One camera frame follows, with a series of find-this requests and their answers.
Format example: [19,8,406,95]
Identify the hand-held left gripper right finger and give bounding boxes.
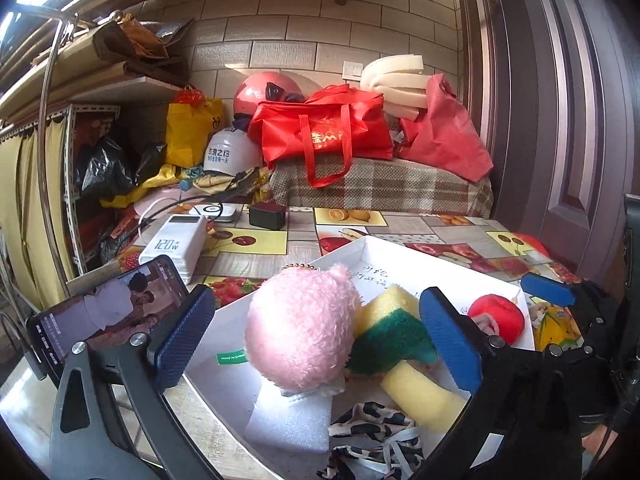
[410,286,587,480]

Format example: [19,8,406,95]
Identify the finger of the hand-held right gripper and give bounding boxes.
[520,273,619,342]

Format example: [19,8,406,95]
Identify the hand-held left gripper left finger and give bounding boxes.
[50,285,221,480]

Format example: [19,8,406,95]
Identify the yellow packet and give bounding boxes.
[531,304,582,352]

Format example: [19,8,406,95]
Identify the red plush ball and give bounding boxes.
[466,293,527,347]

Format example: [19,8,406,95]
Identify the yellow green scouring sponge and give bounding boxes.
[349,283,437,377]

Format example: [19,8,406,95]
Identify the white cardboard box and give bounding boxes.
[184,234,537,480]

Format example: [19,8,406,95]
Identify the yellow foam tube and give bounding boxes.
[379,354,472,434]

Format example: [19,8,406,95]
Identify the pink plush toy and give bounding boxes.
[244,264,362,397]

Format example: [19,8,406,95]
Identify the black white striped cloth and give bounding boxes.
[316,424,427,480]

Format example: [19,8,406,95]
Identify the white foam sheet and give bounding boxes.
[244,389,335,457]

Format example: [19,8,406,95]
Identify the black smartphone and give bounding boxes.
[26,254,192,382]

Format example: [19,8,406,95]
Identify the white power bank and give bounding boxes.
[138,213,209,287]

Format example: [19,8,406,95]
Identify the black charger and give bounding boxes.
[248,201,289,232]

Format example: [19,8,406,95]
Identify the yellow cloth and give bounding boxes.
[99,164,182,209]

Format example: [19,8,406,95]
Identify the plaid cloth covered bench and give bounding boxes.
[269,151,495,219]

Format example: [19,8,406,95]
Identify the brown door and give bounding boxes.
[451,0,640,288]

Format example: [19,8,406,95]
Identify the white helmet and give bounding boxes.
[202,129,264,177]

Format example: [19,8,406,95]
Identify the black plastic bag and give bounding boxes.
[79,136,167,199]

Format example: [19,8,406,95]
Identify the red non-woven bag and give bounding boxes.
[399,73,496,183]

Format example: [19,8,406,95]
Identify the yellow shopping bag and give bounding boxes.
[164,96,225,169]

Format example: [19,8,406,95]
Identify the yellow curtain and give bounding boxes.
[0,119,77,313]

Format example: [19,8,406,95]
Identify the metal shelf rack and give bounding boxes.
[0,74,177,282]

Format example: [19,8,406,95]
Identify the curved metal pole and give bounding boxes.
[36,9,127,288]

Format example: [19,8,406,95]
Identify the red tote bag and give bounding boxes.
[247,84,394,189]

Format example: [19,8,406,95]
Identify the pink helmet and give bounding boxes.
[232,71,304,122]

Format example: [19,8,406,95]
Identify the cream foam pads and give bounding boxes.
[360,54,432,122]

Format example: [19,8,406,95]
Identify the brown bags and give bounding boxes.
[91,16,194,87]

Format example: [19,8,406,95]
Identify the white wireless charger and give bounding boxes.
[192,202,241,224]

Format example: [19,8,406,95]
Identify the white cable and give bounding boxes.
[139,199,222,232]

